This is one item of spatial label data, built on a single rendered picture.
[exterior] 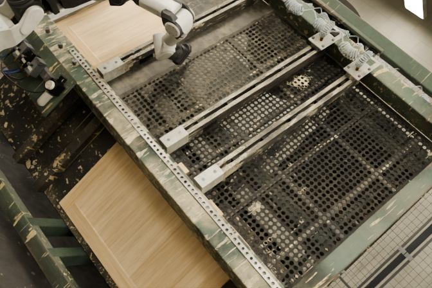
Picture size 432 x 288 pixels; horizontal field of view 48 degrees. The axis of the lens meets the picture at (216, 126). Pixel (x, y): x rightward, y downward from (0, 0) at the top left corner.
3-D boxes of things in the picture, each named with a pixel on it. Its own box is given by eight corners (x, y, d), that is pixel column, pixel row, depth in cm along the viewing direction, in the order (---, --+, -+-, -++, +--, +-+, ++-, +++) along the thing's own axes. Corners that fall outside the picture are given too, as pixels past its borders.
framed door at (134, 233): (61, 203, 256) (58, 202, 254) (131, 128, 252) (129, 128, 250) (162, 346, 222) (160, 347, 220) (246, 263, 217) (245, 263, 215)
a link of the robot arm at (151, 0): (196, 3, 205) (153, -19, 210) (179, 22, 199) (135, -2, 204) (195, 22, 215) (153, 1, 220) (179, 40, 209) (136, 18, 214)
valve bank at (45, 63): (-23, 45, 246) (8, 11, 243) (-2, 55, 259) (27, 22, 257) (25, 110, 226) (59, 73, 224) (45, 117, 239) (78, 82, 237)
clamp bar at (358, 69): (189, 182, 217) (192, 155, 197) (360, 65, 266) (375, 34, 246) (204, 198, 213) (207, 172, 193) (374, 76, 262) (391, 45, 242)
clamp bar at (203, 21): (96, 73, 247) (89, 40, 227) (264, -14, 296) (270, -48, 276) (107, 85, 243) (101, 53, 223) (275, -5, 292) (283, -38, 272)
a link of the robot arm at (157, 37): (164, 61, 240) (150, 57, 230) (161, 40, 242) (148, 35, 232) (183, 54, 235) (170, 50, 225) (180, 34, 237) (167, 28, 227)
